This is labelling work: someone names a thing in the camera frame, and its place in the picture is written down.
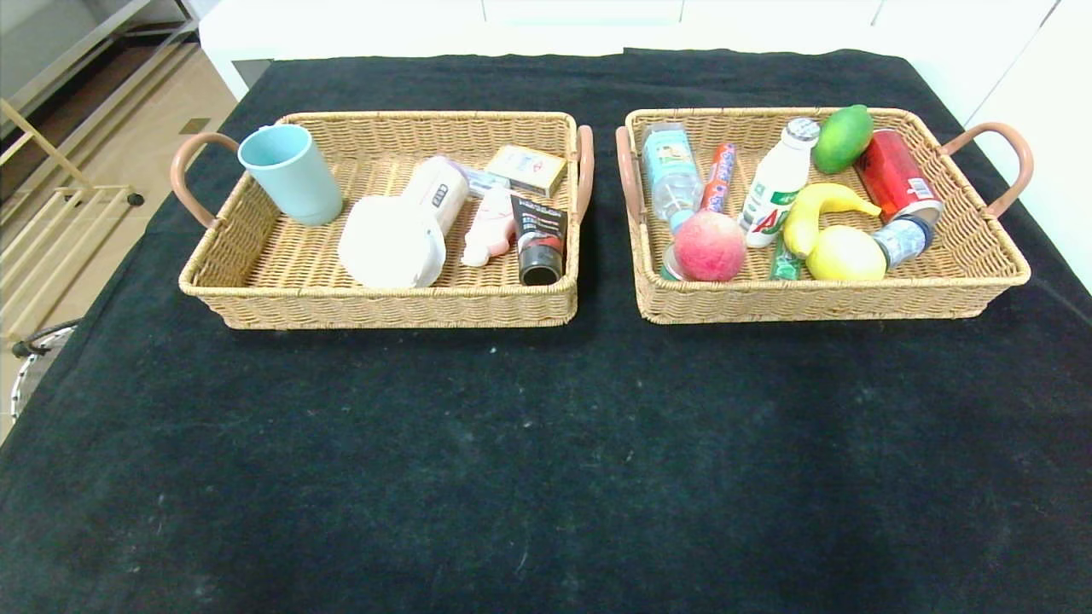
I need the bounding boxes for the water bottle with blue label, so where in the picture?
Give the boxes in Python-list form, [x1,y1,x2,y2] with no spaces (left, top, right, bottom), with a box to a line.
[640,122,706,236]

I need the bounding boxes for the clear plastic tool case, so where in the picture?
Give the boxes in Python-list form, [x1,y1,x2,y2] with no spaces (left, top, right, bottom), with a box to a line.
[466,169,512,200]

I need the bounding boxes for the yellow playing card box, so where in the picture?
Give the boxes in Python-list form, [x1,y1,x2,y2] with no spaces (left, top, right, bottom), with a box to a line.
[485,145,568,199]

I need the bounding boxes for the white round plastic container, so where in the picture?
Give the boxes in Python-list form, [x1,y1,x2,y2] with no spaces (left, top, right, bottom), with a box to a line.
[337,195,447,289]

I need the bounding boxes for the yellow banana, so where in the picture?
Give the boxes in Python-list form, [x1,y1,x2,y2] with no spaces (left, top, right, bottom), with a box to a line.
[782,182,883,260]

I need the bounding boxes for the wicker basket holding food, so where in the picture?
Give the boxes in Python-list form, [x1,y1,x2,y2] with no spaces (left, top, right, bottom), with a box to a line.
[614,107,1036,325]

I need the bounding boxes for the black face wash tube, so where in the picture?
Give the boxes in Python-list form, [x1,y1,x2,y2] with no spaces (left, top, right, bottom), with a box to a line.
[509,195,568,287]

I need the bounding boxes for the green gum pack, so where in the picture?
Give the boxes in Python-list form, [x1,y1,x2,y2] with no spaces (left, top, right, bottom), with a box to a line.
[770,238,804,281]

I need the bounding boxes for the green mango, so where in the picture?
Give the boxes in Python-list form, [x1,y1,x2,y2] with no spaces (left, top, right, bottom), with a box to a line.
[811,105,875,176]

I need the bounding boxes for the white milk drink bottle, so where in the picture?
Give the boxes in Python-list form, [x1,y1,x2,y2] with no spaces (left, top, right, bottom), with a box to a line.
[739,117,822,250]

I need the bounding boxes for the yellow lemon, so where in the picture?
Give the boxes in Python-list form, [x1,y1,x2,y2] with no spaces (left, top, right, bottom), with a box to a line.
[805,226,889,283]

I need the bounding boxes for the red drink can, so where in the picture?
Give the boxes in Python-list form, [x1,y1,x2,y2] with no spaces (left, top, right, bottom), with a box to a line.
[853,129,944,225]

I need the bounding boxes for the white roll with purple end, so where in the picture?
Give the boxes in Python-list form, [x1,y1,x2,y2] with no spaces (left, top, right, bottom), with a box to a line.
[401,155,470,249]

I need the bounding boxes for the grey metal shelf unit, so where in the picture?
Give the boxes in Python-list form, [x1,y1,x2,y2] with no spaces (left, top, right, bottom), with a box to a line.
[0,0,197,112]

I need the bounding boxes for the pink red peach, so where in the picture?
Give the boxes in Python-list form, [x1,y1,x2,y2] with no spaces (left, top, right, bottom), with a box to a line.
[672,211,748,283]

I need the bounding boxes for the grey round floor object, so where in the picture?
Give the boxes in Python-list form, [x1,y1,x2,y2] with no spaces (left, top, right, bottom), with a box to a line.
[9,319,79,420]

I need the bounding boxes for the light teal plastic cup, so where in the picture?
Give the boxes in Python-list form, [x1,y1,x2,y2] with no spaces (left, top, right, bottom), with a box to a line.
[237,124,344,227]

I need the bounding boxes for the orange candy tube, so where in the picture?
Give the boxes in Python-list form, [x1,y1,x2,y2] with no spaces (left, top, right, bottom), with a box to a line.
[700,142,736,215]

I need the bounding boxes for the white counter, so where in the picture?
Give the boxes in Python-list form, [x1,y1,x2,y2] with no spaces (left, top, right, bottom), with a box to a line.
[196,0,1059,99]

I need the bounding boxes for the white cabinet doors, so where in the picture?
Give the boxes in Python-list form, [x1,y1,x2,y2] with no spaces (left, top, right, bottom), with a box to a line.
[964,0,1092,291]

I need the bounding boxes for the pink squeeze bottle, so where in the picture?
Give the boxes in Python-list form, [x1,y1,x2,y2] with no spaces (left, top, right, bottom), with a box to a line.
[460,183,518,269]

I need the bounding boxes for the wicker basket holding household items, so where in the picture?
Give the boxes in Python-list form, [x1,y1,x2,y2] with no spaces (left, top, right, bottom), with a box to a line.
[170,111,595,330]

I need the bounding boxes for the small blue silver bottle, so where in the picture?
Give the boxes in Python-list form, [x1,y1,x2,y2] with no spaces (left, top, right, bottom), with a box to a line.
[872,214,934,273]

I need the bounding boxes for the light wooden rack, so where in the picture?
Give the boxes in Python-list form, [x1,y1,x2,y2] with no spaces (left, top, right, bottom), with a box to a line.
[0,101,144,342]

